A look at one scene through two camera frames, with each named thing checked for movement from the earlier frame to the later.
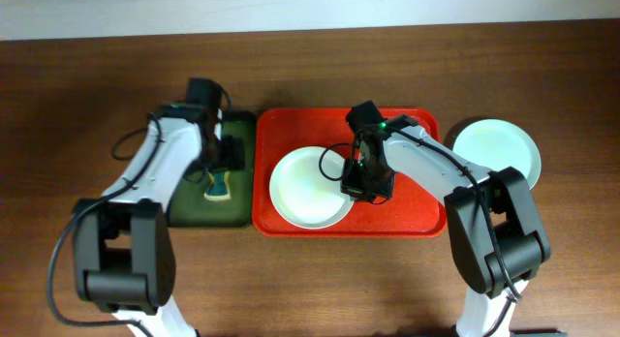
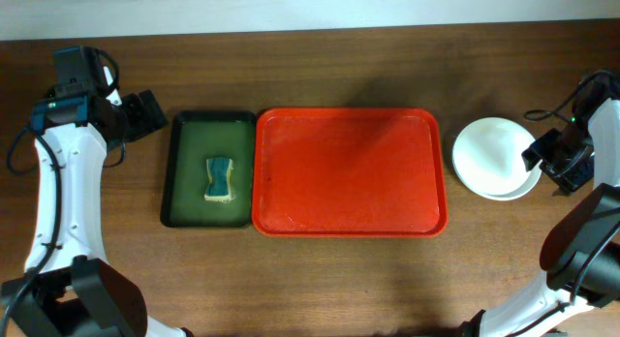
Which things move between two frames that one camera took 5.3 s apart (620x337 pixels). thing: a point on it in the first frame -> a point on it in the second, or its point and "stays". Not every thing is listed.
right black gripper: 384,190 -> 561,169
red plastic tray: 411,210 stays
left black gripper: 232,154 -> 146,112
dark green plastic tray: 189,207 stays
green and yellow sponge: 219,189 stays
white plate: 301,195 -> 488,154
